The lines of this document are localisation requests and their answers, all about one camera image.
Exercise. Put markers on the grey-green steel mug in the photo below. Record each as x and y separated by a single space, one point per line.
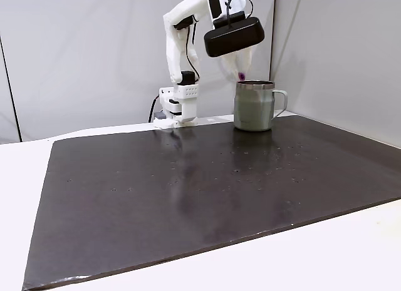
252 109

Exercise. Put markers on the black oval camera box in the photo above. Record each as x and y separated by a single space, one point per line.
233 37

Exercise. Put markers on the black table mat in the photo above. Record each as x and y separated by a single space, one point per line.
188 194

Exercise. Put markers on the grey base clamp block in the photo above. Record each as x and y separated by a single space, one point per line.
160 115

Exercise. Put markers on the purple pen grip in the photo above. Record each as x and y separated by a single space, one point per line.
242 75

